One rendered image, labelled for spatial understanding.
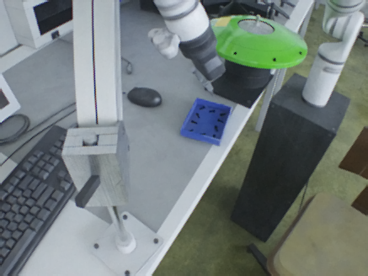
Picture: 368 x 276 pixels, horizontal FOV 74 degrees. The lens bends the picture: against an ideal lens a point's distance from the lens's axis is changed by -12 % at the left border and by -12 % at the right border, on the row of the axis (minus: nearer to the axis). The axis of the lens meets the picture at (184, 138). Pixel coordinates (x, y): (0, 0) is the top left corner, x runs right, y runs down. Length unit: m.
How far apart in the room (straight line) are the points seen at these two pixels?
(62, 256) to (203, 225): 1.10
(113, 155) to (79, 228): 0.31
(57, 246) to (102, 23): 0.40
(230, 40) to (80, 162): 0.54
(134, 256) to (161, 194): 0.14
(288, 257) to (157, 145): 0.51
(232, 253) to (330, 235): 0.67
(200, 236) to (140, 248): 1.03
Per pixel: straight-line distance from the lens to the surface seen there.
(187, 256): 1.48
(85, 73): 0.32
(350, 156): 1.00
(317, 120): 0.93
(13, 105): 0.77
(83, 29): 0.32
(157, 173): 0.59
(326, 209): 1.02
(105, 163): 0.28
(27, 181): 0.62
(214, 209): 1.60
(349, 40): 0.86
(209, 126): 0.69
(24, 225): 0.57
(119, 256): 0.51
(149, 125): 0.69
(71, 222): 0.56
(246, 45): 0.72
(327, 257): 0.94
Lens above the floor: 1.39
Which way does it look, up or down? 47 degrees down
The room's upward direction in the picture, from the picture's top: 3 degrees clockwise
